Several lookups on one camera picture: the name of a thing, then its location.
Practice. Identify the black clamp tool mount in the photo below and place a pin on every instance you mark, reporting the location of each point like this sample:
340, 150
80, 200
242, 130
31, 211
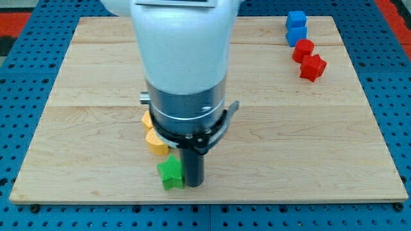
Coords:
200, 142

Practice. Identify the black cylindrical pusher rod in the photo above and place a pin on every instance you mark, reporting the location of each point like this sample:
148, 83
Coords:
192, 167

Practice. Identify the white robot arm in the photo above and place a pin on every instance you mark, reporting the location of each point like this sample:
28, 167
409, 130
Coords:
184, 47

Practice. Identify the yellow heart block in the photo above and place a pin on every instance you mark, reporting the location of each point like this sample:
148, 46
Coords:
155, 145

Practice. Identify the yellow hexagon block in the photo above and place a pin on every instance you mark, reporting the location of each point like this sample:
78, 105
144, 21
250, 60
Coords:
146, 121

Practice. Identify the green star block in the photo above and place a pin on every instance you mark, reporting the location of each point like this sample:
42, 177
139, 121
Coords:
170, 172

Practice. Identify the wooden board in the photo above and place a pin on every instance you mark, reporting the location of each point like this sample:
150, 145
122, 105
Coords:
291, 140

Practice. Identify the red star block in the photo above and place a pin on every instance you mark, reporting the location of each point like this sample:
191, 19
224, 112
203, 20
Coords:
312, 67

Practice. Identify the red cylinder block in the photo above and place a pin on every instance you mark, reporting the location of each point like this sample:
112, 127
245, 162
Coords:
303, 47

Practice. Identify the blue cube block lower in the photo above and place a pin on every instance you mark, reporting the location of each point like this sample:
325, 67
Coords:
293, 35

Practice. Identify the blue cube block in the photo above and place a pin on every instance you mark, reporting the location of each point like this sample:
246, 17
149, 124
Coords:
295, 19
293, 35

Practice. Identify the blue cube block upper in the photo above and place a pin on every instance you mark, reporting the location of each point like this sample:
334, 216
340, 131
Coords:
295, 19

